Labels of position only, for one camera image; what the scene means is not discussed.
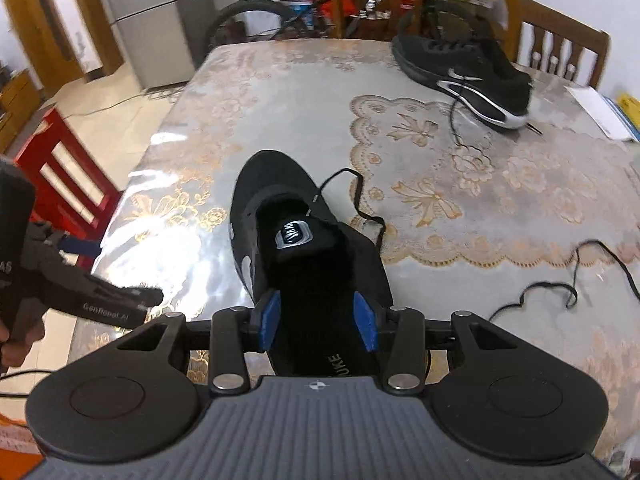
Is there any black sneaker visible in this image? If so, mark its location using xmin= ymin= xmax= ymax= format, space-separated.
xmin=229 ymin=150 xmax=393 ymax=377
xmin=392 ymin=34 xmax=533 ymax=130

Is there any black shoelace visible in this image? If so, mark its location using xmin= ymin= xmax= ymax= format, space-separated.
xmin=308 ymin=168 xmax=639 ymax=321

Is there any floral lace tablecloth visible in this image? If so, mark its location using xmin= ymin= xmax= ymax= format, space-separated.
xmin=94 ymin=40 xmax=639 ymax=456

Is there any person's left hand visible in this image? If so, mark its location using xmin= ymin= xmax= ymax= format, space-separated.
xmin=0 ymin=318 xmax=46 ymax=368

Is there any red wooden chair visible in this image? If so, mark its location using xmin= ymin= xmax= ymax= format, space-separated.
xmin=15 ymin=108 xmax=122 ymax=244

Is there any wooden sideboard cabinet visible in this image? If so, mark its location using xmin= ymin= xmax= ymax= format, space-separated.
xmin=0 ymin=70 xmax=42 ymax=154

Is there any silver refrigerator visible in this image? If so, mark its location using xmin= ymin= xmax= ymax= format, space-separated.
xmin=106 ymin=0 xmax=216 ymax=89

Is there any brown wooden chair right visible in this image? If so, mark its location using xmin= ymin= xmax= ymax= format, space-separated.
xmin=502 ymin=0 xmax=611 ymax=89

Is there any yellow packet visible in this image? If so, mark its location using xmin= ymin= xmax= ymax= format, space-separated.
xmin=616 ymin=93 xmax=640 ymax=129

